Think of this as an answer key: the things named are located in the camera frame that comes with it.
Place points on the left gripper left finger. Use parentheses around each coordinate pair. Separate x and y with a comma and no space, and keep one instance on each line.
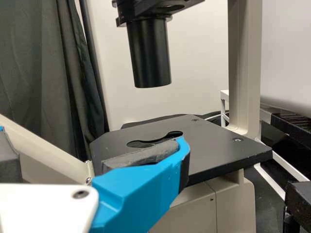
(8,160)

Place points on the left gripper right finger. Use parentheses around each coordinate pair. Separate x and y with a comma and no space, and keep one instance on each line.
(141,191)

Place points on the cream microscope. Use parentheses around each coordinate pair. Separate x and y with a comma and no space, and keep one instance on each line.
(218,145)

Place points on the black platform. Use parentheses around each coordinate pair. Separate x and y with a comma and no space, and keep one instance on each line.
(300,206)
(294,123)

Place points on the white metal frame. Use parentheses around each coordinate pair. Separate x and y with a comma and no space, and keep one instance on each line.
(279,165)

